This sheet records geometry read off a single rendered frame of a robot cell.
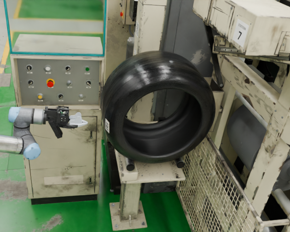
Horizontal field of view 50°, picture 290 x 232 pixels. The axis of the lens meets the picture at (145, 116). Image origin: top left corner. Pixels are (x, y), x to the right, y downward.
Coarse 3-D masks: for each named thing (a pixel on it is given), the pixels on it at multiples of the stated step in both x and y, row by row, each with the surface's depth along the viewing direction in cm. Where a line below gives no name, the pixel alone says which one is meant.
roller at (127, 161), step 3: (126, 159) 168; (129, 159) 167; (126, 162) 166; (129, 162) 165; (132, 162) 166; (126, 165) 165; (129, 165) 164; (132, 165) 164; (129, 168) 165; (132, 168) 165
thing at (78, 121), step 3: (78, 117) 152; (72, 120) 152; (75, 120) 153; (78, 120) 153; (81, 120) 154; (72, 123) 153; (75, 123) 153; (78, 123) 154; (81, 123) 154; (84, 123) 156; (78, 126) 154
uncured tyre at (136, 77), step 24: (120, 72) 150; (144, 72) 140; (168, 72) 140; (192, 72) 145; (120, 96) 142; (192, 96) 179; (120, 120) 146; (168, 120) 186; (192, 120) 181; (120, 144) 154; (144, 144) 182; (168, 144) 181; (192, 144) 163
